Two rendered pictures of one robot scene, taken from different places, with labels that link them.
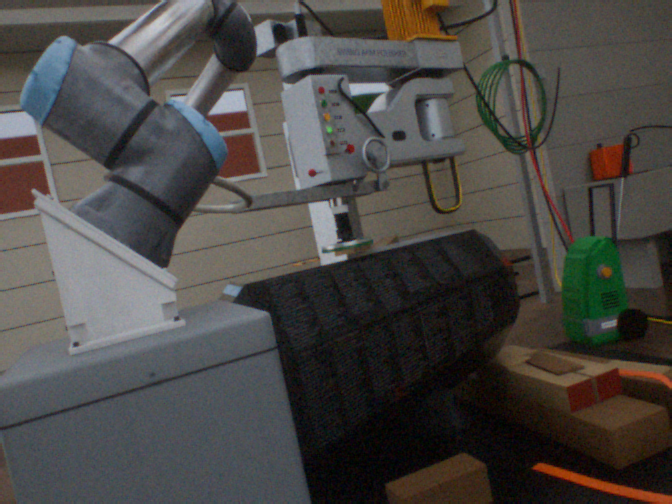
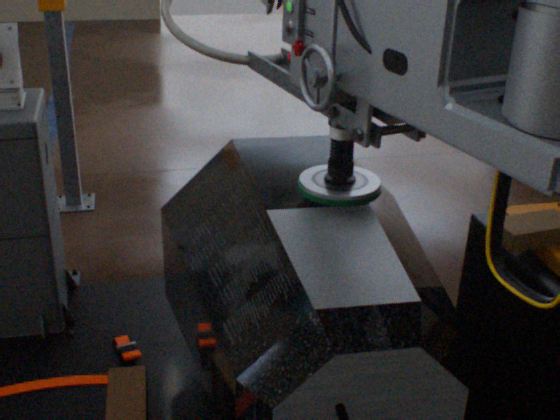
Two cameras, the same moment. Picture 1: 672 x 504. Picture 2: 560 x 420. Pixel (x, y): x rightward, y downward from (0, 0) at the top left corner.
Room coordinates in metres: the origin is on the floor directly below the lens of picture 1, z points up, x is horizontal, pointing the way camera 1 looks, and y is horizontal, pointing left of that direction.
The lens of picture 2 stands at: (2.37, -1.76, 1.61)
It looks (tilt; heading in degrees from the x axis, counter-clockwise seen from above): 26 degrees down; 99
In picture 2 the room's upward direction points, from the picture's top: 2 degrees clockwise
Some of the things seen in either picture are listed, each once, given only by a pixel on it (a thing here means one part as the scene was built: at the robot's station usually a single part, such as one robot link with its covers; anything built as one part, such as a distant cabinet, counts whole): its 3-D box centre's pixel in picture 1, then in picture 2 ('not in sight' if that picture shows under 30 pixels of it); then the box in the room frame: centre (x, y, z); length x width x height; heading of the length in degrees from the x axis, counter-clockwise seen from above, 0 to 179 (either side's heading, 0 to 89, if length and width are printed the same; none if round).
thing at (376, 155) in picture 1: (370, 157); (330, 76); (2.23, -0.22, 1.20); 0.15 x 0.10 x 0.15; 127
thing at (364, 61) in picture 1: (372, 66); not in sight; (2.46, -0.33, 1.62); 0.96 x 0.25 x 0.17; 127
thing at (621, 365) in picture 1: (635, 368); not in sight; (2.16, -1.10, 0.13); 0.25 x 0.10 x 0.01; 30
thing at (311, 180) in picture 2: (346, 243); (339, 181); (2.25, -0.05, 0.87); 0.21 x 0.21 x 0.01
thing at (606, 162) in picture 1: (615, 160); not in sight; (4.56, -2.46, 1.00); 0.50 x 0.22 x 0.33; 113
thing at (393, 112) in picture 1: (395, 134); (453, 53); (2.47, -0.37, 1.30); 0.74 x 0.23 x 0.49; 127
